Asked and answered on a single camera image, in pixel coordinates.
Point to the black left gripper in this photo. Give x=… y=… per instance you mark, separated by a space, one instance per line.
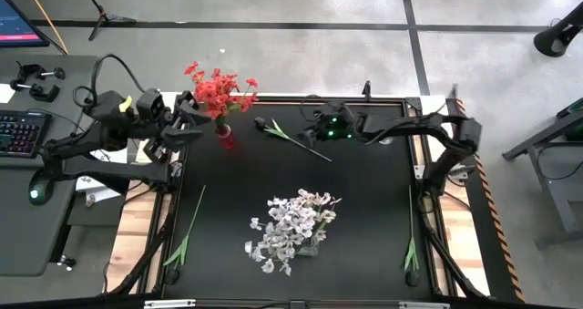
x=165 y=136

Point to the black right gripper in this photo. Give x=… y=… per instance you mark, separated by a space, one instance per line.
x=348 y=110

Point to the red artificial flower bunch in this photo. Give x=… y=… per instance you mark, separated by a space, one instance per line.
x=218 y=92

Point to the white artificial flower bunch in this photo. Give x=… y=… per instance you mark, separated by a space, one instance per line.
x=291 y=222

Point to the large cut crystal vase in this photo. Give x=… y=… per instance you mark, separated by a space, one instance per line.
x=309 y=250

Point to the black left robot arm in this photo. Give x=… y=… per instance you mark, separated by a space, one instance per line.
x=91 y=140

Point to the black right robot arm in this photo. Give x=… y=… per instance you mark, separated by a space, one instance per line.
x=437 y=131

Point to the red ribbed glass vase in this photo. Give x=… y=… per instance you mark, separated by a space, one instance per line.
x=225 y=138

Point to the small ribbed clear vase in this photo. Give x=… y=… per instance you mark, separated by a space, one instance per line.
x=386 y=141

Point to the yellow sticky note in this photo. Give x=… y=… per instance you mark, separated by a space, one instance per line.
x=125 y=104

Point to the white paper sheets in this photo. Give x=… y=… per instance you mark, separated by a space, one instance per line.
x=102 y=186

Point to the black tripod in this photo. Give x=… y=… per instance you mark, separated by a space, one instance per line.
x=102 y=19

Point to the black metal clamp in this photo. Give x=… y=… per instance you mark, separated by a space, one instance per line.
x=38 y=71
x=41 y=92

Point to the green stem right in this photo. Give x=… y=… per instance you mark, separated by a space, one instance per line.
x=412 y=254

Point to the black computer mouse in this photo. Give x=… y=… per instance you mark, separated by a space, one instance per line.
x=40 y=188

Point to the backlit black keyboard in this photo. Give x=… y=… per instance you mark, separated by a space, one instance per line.
x=20 y=133

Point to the yellow rod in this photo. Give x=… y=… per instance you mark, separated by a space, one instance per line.
x=45 y=17

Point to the grey desk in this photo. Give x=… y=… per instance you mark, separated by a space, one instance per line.
x=27 y=236

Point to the computer screen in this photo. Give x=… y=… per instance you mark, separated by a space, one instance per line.
x=16 y=22

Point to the orange black hazard strip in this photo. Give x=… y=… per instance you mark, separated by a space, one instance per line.
x=494 y=218

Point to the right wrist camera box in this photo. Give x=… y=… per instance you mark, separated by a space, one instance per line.
x=337 y=127

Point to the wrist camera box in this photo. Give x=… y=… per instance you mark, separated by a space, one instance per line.
x=337 y=127
x=150 y=105

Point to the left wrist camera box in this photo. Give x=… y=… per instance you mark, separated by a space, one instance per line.
x=150 y=105

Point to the silver metal bracket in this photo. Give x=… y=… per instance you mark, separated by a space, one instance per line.
x=169 y=304
x=423 y=305

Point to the grey metal table frame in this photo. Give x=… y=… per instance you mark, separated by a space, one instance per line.
x=546 y=163

